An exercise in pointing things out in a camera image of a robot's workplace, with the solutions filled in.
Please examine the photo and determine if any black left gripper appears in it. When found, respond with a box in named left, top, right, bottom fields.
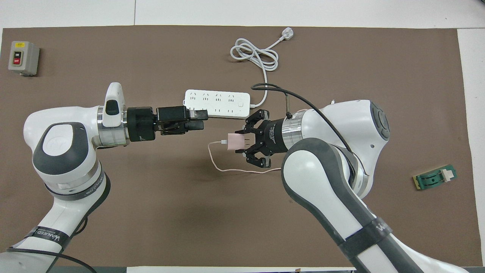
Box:
left=126, top=106, right=209, bottom=143

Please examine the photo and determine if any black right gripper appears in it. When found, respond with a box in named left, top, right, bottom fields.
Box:
left=235, top=109, right=289, bottom=169

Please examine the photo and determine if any pink charger plug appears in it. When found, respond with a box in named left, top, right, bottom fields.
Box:
left=222, top=133, right=251, bottom=152

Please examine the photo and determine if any pink charging cable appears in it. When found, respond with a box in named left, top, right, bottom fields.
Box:
left=208, top=141, right=283, bottom=174

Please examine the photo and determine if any white power strip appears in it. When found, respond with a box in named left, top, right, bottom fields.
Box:
left=183, top=89, right=251, bottom=119

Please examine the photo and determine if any brown table mat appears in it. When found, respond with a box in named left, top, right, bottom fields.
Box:
left=0, top=25, right=479, bottom=268

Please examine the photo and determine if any white power strip cord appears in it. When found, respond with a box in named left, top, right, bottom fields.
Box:
left=230, top=27, right=295, bottom=109

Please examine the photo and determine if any green knife switch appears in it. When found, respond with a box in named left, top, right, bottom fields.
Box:
left=412, top=164, right=458, bottom=191

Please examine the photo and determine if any grey on-off switch box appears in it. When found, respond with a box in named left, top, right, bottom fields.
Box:
left=8, top=41, right=40, bottom=77

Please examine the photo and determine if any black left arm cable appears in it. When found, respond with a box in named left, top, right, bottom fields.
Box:
left=5, top=246, right=97, bottom=273

